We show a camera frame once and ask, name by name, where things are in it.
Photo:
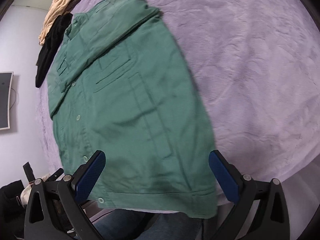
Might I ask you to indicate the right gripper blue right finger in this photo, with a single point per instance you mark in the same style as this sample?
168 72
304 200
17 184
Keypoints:
238 190

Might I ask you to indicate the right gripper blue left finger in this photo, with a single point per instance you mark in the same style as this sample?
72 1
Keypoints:
75 189

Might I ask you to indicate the green button-up shirt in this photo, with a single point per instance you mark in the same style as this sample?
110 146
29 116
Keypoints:
120 84

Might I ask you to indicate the black sleeve forearm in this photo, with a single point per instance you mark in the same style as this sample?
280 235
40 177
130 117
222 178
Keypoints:
12 211

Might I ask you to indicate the operator left hand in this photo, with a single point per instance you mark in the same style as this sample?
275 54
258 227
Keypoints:
25 194

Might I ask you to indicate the blue jeans leg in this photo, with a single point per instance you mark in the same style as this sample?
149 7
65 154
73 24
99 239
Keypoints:
128 224

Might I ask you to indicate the black folded garment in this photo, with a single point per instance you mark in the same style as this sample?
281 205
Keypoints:
51 44

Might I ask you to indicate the lavender plush bed blanket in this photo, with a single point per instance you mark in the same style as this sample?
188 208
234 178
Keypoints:
255 65

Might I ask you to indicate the beige knitted sweater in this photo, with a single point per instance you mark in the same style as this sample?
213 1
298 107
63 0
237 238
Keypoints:
57 8

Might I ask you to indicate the wall-mounted dark monitor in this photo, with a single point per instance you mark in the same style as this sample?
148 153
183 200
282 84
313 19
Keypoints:
5 90

